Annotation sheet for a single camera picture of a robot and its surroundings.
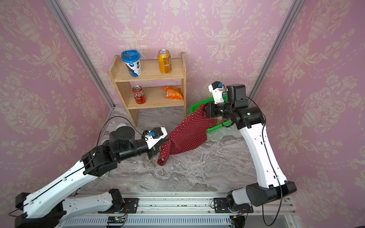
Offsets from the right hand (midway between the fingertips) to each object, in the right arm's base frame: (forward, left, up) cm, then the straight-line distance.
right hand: (204, 105), depth 67 cm
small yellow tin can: (+20, +57, -36) cm, 70 cm away
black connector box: (-42, -15, -42) cm, 61 cm away
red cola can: (+20, +37, -8) cm, 43 cm away
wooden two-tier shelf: (+29, +30, -18) cm, 46 cm away
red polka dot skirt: (+4, +7, -32) cm, 33 cm away
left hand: (-15, +17, -3) cm, 23 cm away
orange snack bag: (+25, +16, -12) cm, 32 cm away
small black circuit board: (-38, +48, -41) cm, 74 cm away
